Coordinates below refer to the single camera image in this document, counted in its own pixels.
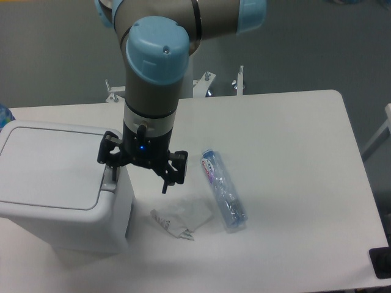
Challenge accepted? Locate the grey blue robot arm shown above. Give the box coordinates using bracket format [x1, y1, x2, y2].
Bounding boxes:
[95, 1, 267, 186]

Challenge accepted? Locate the white frame at right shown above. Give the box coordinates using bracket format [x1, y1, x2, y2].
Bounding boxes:
[361, 103, 390, 162]

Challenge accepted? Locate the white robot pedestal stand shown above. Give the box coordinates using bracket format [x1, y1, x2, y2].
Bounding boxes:
[104, 51, 247, 104]

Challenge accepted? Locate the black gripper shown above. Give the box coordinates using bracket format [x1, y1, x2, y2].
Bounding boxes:
[97, 123, 188, 194]

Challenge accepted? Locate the white trash can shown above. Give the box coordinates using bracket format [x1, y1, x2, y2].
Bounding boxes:
[1, 120, 134, 253]

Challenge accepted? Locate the black clamp at table edge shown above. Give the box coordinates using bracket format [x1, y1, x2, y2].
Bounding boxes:
[369, 247, 390, 280]

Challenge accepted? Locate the crumpled white paper wrapper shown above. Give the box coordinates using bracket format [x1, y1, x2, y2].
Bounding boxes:
[150, 198, 213, 241]

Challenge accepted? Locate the crushed clear plastic bottle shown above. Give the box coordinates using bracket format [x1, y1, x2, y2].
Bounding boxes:
[200, 149, 248, 233]

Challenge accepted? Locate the blue patterned object at left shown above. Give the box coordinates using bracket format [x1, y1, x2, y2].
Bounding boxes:
[0, 104, 15, 131]

